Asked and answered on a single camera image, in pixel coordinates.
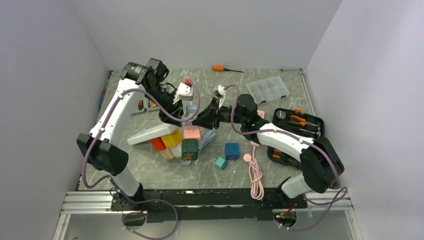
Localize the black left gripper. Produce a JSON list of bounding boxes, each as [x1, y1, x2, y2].
[[145, 84, 185, 128]]

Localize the pink cube socket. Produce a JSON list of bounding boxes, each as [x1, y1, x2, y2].
[[183, 125, 201, 144]]

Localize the pink power cable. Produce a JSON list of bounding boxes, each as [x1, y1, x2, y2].
[[243, 145, 265, 202]]

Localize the yellow cube socket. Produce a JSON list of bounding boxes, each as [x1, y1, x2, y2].
[[161, 129, 183, 148]]

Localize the light blue power strip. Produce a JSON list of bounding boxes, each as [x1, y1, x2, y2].
[[184, 104, 198, 126]]

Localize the teal plug adapter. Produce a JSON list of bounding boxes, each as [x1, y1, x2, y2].
[[215, 157, 228, 170]]

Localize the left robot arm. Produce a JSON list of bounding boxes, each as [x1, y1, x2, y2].
[[76, 58, 184, 210]]

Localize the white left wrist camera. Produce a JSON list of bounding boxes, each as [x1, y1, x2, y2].
[[173, 78, 194, 104]]

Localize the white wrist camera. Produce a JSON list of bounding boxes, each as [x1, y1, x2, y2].
[[173, 78, 194, 104], [213, 84, 226, 99]]

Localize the red cube socket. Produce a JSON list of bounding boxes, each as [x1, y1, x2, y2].
[[149, 137, 167, 152]]

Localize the white power strip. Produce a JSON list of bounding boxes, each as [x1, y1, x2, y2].
[[127, 123, 179, 146]]

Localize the black plastic tool case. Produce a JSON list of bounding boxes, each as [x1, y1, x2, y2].
[[266, 107, 326, 170]]

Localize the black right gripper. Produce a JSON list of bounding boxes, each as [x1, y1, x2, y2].
[[192, 98, 246, 131]]

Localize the orange handled screwdriver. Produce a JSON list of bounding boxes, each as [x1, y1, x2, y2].
[[212, 65, 244, 73]]

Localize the grey tool tray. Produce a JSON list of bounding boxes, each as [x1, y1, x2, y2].
[[131, 97, 160, 115]]

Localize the white cube socket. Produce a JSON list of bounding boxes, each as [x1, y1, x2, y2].
[[170, 143, 182, 158]]

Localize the clear plastic organizer box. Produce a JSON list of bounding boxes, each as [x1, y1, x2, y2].
[[246, 76, 290, 105]]

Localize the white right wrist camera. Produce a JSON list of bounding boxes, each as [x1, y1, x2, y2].
[[213, 84, 226, 99]]

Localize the beige cube socket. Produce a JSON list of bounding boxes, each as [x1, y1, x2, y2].
[[159, 148, 175, 160]]

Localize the dark green cube socket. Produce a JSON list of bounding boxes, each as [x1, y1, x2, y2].
[[181, 138, 199, 161]]

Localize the orange handled pliers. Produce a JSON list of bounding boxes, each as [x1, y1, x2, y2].
[[289, 114, 321, 131]]

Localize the blue cube socket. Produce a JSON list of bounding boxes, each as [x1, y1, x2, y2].
[[224, 142, 240, 161]]

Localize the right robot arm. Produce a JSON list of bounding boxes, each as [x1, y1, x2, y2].
[[192, 94, 344, 208]]

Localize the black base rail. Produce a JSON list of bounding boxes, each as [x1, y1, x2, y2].
[[110, 188, 308, 223]]

